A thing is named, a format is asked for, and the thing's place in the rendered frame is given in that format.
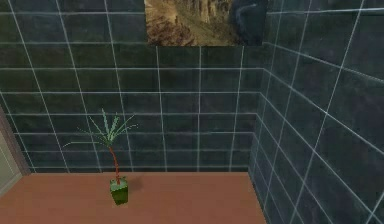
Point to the palm plant in green pot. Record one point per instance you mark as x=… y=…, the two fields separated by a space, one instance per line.
x=119 y=190

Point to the pale room door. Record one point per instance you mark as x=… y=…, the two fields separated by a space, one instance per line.
x=6 y=163

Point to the brown landscape wall picture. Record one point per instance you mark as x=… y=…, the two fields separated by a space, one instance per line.
x=200 y=21

